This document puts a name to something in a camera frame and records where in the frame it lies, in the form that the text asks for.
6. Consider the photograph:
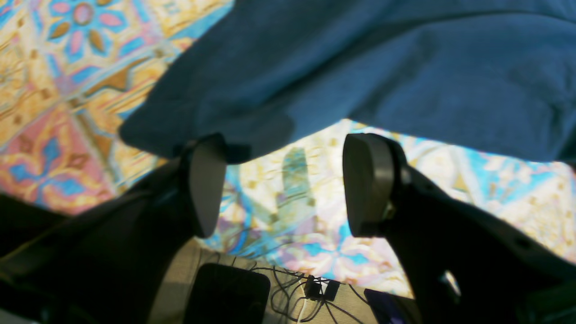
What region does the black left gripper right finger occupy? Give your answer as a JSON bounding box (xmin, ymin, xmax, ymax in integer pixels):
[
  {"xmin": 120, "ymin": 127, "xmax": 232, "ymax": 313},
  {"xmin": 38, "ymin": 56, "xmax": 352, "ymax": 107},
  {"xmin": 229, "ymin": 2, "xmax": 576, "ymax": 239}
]
[{"xmin": 343, "ymin": 133, "xmax": 576, "ymax": 324}]

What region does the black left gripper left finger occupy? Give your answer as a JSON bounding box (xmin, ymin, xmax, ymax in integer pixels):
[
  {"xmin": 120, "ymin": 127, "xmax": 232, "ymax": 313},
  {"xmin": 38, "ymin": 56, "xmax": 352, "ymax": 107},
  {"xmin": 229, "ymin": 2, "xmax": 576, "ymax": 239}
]
[{"xmin": 1, "ymin": 135, "xmax": 227, "ymax": 324}]

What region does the dark navy t-shirt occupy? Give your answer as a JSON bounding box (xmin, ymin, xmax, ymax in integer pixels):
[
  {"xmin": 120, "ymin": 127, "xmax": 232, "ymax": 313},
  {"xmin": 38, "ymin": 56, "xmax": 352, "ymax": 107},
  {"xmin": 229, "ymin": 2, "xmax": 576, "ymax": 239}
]
[{"xmin": 119, "ymin": 0, "xmax": 576, "ymax": 163}]

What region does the black floor pedal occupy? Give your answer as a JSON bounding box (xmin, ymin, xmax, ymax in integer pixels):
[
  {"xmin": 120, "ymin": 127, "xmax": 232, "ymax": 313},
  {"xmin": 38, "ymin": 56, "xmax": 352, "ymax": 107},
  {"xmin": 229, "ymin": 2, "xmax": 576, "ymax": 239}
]
[{"xmin": 183, "ymin": 263, "xmax": 271, "ymax": 324}]

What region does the black box with white label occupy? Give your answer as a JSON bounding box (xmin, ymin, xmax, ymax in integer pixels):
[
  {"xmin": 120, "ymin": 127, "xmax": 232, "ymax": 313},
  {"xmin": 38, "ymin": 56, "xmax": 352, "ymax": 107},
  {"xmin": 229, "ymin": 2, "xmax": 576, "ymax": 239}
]
[{"xmin": 304, "ymin": 275, "xmax": 342, "ymax": 302}]

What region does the patterned colourful tablecloth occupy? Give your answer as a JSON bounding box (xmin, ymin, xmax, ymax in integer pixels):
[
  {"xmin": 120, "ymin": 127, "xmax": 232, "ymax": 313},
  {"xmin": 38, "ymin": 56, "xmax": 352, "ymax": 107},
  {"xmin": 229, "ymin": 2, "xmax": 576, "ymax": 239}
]
[{"xmin": 0, "ymin": 0, "xmax": 575, "ymax": 297}]

